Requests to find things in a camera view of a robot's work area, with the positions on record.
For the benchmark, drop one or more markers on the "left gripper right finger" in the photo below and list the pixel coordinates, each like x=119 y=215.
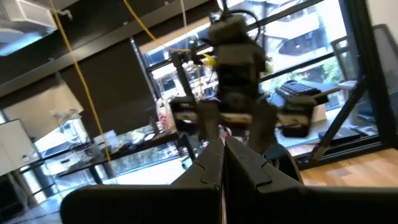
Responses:
x=295 y=205

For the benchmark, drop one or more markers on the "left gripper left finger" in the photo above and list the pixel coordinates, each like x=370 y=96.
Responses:
x=149 y=205

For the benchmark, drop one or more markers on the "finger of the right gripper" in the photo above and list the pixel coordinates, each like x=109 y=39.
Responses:
x=210 y=124
x=262 y=127

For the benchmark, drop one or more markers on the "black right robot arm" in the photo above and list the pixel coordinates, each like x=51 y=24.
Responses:
x=228 y=28

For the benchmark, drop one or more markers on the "white plastic bag red print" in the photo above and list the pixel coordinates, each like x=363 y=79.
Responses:
x=164 y=115

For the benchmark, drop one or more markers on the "black keyboard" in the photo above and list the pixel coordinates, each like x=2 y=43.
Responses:
x=295 y=88

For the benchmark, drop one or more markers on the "black side desk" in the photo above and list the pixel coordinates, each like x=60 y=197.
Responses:
x=124 y=149

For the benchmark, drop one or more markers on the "whiteboard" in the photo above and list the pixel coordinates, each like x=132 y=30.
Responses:
x=12 y=146

